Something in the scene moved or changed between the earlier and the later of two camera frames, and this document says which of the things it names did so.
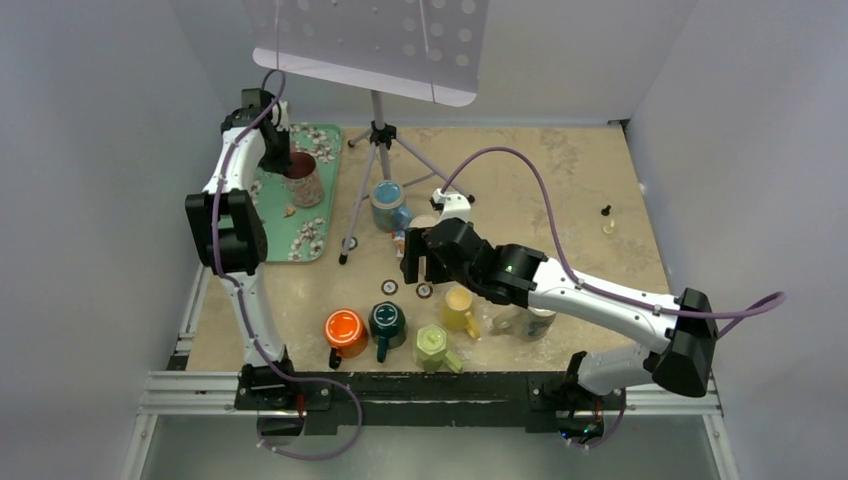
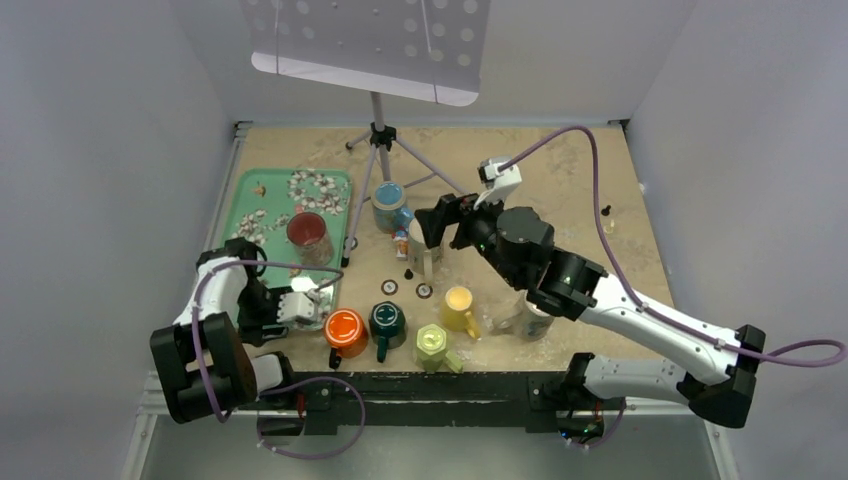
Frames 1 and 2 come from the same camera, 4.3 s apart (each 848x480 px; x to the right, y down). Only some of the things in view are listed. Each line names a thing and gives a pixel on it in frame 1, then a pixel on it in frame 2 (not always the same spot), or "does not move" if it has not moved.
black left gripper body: (278, 156) to (258, 308)
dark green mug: (388, 327) does not move
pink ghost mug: (304, 179) to (308, 230)
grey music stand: (429, 50) does not move
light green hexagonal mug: (431, 345) does not move
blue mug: (388, 209) does not move
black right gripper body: (436, 271) to (481, 223)
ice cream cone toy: (399, 239) does not move
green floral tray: (296, 233) to (266, 199)
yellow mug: (455, 311) does not move
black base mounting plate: (448, 400) does not move
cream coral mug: (529, 324) does not move
